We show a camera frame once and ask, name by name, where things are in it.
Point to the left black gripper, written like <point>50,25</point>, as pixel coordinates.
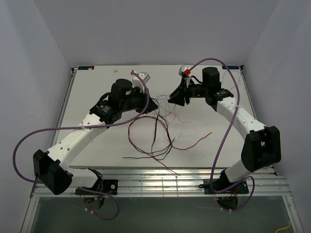
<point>143,95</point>

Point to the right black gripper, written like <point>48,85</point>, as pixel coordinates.
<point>178,96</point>

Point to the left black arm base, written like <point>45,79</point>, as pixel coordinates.
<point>95,196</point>

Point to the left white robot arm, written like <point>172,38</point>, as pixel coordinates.
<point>52,167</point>

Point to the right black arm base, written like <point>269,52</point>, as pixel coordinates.
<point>227,193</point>

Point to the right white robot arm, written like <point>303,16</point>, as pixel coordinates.
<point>261,147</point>

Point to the right blue corner label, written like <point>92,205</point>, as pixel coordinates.
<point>231,67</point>

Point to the blue corner label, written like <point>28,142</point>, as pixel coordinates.
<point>231,67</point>
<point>85,67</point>

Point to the left blue corner label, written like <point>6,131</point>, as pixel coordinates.
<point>85,67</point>

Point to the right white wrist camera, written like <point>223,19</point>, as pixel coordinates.
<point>184,72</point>

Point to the aluminium rail frame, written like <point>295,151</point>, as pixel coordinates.
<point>165,197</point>

